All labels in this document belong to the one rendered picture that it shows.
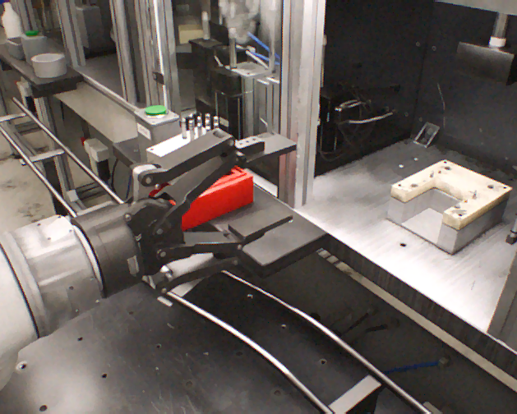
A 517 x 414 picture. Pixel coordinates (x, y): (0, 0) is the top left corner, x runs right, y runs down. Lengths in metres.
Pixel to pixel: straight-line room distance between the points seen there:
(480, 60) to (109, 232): 0.58
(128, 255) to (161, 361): 0.54
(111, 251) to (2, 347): 0.10
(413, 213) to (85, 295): 0.61
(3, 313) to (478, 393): 0.85
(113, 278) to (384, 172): 0.71
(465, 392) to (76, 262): 0.82
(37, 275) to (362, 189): 0.68
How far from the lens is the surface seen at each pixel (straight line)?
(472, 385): 1.04
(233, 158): 0.47
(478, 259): 0.84
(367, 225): 0.86
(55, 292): 0.41
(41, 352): 1.02
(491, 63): 0.79
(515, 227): 0.88
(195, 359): 0.94
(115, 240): 0.42
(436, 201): 0.91
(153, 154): 0.85
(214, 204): 0.84
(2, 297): 0.40
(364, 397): 0.73
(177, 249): 0.47
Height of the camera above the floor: 1.39
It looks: 33 degrees down
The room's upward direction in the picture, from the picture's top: straight up
